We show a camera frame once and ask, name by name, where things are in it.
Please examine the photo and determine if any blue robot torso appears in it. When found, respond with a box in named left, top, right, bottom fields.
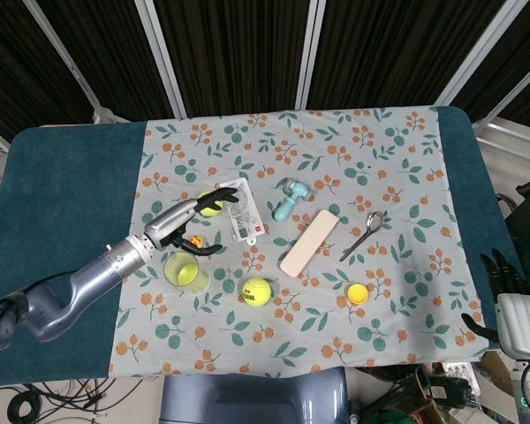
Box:
left=160, top=366, right=351, bottom=424

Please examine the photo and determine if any floral patterned tablecloth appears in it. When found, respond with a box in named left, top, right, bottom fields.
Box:
left=109, top=105, right=488, bottom=379

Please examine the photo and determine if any cardboard box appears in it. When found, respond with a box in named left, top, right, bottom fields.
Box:
left=397, top=351, right=520, bottom=424

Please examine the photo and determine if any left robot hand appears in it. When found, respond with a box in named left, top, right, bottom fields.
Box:
left=143, top=187, right=240, bottom=257

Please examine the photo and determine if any tennis ball with black print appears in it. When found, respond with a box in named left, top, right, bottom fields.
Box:
left=240, top=276, right=273, bottom=307

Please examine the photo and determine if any metal spoon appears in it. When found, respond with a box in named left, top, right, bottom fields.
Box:
left=338, top=210, right=384, bottom=262

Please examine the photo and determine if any beige rectangular case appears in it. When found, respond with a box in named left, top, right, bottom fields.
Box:
left=279, top=208, right=340, bottom=278

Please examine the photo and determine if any black spare robot hand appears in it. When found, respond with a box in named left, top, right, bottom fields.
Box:
left=428, top=375, right=474, bottom=408

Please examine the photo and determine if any packaged clear ruler set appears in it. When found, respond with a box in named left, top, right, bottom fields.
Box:
left=218, top=178, right=265, bottom=246

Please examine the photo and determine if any yellow bottle cap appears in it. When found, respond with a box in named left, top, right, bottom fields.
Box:
left=347, top=284, right=369, bottom=305

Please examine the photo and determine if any plain yellow tennis ball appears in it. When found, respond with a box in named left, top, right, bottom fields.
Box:
left=196, top=190, right=224, bottom=217

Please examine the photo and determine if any teal table cover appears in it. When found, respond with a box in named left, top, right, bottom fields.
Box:
left=0, top=105, right=520, bottom=389

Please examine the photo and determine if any black cable bundle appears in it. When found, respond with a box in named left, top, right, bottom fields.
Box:
left=6, top=380, right=142, bottom=424

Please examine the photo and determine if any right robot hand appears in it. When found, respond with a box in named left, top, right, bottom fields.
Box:
left=460, top=247, right=530, bottom=357

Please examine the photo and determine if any clear yellow plastic cup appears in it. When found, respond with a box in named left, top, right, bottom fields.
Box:
left=163, top=251, right=211, bottom=295

